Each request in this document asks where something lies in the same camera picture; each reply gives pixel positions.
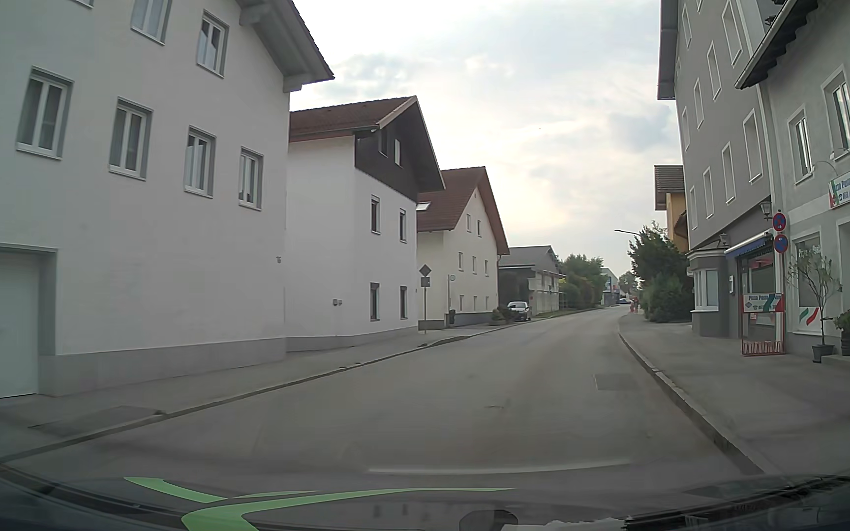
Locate grey asphalt road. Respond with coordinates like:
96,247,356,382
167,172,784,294
0,306,765,491

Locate yellow building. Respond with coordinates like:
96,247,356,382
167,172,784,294
654,165,690,255

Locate small potted tree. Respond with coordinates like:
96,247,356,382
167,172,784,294
788,247,843,364

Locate car's own bonnet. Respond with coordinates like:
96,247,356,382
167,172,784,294
0,450,850,531

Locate group of green trees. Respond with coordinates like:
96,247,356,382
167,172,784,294
558,254,609,311

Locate road sign on post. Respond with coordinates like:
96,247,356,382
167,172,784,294
418,264,432,334

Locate red and white advertising stand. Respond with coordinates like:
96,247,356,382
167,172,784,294
740,293,787,357

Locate grey low building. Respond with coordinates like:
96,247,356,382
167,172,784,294
497,245,565,317

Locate white house, dark wooden gable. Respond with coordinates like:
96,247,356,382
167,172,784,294
285,96,446,353

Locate grey pavement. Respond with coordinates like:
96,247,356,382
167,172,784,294
617,311,850,476
0,313,544,466

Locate pale green building with shop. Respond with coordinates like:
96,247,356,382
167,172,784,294
735,0,850,370

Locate green trees and bushes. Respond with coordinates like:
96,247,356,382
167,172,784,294
627,223,694,324

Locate no-parking signs on post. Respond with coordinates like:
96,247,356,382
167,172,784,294
772,211,789,355

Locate grey tall building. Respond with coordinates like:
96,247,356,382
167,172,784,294
657,0,784,340

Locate white house, red-brown roof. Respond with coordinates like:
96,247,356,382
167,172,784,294
416,167,510,327

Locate large white building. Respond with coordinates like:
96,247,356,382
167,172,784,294
0,0,335,407

